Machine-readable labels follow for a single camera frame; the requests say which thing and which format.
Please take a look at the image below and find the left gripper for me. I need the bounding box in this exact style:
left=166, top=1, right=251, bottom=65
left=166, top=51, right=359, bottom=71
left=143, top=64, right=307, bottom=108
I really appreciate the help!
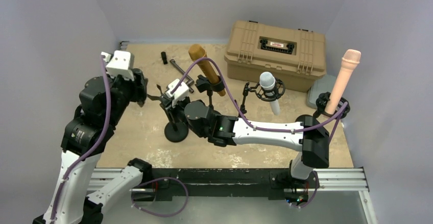
left=106, top=65, right=147, bottom=125

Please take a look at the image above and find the black clip mic stand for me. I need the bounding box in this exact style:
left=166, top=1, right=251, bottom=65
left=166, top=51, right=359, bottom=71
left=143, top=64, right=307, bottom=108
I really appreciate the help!
left=156, top=85, right=189, bottom=142

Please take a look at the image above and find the black round-base mic stand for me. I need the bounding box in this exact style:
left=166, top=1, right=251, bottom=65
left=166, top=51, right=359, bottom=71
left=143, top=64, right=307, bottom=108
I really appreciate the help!
left=195, top=75, right=225, bottom=109

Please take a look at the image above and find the gold microphone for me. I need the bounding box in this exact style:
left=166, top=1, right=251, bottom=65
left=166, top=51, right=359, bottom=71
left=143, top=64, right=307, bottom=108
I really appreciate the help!
left=188, top=44, right=226, bottom=96

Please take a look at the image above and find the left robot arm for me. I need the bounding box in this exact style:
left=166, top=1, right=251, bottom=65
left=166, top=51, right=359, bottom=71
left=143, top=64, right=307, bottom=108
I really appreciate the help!
left=33, top=68, right=152, bottom=223

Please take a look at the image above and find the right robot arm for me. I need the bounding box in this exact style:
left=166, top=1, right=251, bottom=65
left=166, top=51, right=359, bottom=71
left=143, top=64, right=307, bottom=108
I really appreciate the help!
left=158, top=94, right=329, bottom=187

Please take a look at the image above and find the white microphone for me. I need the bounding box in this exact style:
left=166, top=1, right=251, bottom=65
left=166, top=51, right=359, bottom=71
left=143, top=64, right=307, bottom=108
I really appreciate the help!
left=259, top=71, right=280, bottom=115

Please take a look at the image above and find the pink microphone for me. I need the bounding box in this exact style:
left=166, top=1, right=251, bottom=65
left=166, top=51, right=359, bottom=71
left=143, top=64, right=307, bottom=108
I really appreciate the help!
left=325, top=49, right=362, bottom=114

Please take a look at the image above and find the small black cylinder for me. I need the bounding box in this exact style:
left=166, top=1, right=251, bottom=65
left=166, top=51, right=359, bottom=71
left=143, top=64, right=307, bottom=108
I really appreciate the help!
left=161, top=52, right=168, bottom=65

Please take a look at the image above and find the tan plastic case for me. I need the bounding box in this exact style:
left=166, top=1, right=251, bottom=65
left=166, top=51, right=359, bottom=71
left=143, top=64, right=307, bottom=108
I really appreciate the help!
left=224, top=20, right=327, bottom=92

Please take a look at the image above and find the grey pad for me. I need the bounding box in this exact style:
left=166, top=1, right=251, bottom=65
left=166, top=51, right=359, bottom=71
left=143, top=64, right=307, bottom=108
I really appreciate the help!
left=306, top=74, right=336, bottom=109

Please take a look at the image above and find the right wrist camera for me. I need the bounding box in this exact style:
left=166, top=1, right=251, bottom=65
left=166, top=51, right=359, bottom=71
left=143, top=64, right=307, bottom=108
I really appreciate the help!
left=165, top=79, right=189, bottom=108

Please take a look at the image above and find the dark metal L bracket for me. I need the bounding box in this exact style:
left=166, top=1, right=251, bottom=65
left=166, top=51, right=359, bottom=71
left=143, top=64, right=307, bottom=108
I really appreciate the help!
left=169, top=59, right=194, bottom=93

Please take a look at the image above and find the black tripod shock-mount stand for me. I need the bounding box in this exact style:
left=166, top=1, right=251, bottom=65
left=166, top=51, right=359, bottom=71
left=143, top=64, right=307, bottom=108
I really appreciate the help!
left=240, top=78, right=286, bottom=114

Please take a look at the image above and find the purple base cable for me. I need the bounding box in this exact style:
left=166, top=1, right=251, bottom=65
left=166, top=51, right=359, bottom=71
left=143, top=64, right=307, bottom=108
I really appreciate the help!
left=130, top=177, right=189, bottom=218

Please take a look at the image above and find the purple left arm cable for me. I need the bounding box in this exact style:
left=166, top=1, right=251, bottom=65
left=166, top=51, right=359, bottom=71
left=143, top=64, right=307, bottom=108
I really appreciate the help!
left=51, top=55, right=112, bottom=223

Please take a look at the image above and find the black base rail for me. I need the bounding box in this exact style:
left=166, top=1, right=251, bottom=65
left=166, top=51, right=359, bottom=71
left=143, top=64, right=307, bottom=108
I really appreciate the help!
left=133, top=168, right=320, bottom=204

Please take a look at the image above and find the black shock-mount round stand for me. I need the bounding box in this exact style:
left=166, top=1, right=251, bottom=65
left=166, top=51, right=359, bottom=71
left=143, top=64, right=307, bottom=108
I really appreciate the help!
left=294, top=92, right=351, bottom=123

